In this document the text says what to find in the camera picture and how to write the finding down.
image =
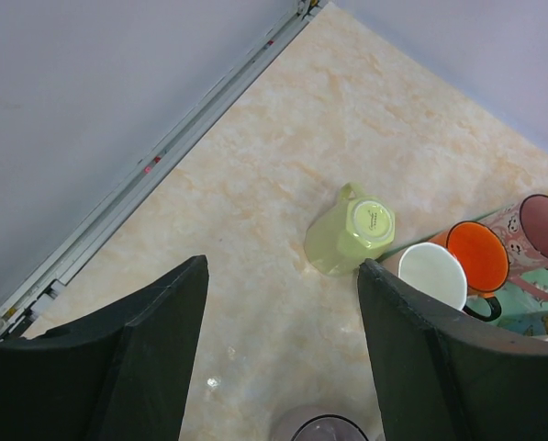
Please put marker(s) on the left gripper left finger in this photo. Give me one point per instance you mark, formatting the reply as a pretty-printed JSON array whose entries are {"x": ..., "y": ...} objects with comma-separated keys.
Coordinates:
[{"x": 122, "y": 372}]

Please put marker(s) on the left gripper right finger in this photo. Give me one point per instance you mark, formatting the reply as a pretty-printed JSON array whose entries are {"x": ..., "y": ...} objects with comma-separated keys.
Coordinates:
[{"x": 440, "y": 374}]

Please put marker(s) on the pink cream mug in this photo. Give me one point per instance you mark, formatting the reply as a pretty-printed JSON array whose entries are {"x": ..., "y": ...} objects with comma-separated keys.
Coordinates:
[{"x": 433, "y": 270}]

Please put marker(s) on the mauve grey mug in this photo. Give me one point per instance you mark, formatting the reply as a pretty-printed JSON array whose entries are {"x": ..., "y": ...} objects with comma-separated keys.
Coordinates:
[{"x": 312, "y": 422}]

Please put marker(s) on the orange mug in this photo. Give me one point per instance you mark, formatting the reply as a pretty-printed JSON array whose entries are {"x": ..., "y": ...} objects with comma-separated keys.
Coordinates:
[{"x": 484, "y": 260}]

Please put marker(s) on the light green mug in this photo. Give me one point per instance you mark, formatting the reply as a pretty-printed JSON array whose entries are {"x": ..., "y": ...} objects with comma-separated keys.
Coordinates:
[{"x": 358, "y": 227}]

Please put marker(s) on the pink floral mug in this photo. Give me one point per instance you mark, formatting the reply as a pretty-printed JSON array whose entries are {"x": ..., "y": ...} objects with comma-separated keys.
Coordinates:
[{"x": 523, "y": 230}]

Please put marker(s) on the blue teal mug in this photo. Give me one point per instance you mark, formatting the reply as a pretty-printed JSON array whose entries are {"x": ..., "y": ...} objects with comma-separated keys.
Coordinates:
[{"x": 532, "y": 324}]

